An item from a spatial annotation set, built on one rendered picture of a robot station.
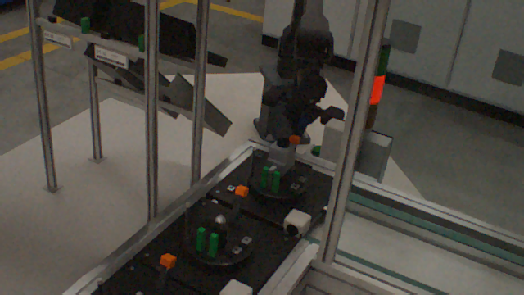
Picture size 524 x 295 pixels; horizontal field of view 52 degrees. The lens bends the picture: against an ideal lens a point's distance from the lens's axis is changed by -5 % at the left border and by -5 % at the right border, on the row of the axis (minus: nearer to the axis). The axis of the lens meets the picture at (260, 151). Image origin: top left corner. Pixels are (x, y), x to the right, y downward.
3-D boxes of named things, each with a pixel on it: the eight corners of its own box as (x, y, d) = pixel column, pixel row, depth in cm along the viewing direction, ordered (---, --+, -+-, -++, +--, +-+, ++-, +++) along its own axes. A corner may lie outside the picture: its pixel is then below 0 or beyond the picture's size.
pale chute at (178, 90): (187, 119, 148) (196, 105, 149) (223, 138, 142) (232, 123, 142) (128, 70, 124) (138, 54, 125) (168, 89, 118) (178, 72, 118)
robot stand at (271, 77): (295, 120, 181) (304, 63, 170) (310, 143, 169) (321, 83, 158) (252, 122, 177) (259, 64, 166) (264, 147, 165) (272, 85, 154)
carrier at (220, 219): (201, 203, 124) (203, 156, 117) (297, 245, 115) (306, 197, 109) (132, 265, 105) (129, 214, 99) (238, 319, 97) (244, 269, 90)
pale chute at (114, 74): (143, 102, 154) (152, 89, 154) (176, 120, 147) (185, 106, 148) (81, 54, 130) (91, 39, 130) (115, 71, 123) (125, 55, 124)
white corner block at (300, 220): (291, 222, 122) (293, 207, 119) (309, 229, 120) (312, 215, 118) (281, 233, 118) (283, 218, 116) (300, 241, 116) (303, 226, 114)
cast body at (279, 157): (277, 157, 129) (281, 131, 126) (295, 164, 128) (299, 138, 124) (260, 174, 123) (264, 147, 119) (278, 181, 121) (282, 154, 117)
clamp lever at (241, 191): (231, 219, 113) (241, 184, 111) (239, 223, 112) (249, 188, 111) (223, 222, 110) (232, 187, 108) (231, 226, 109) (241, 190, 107)
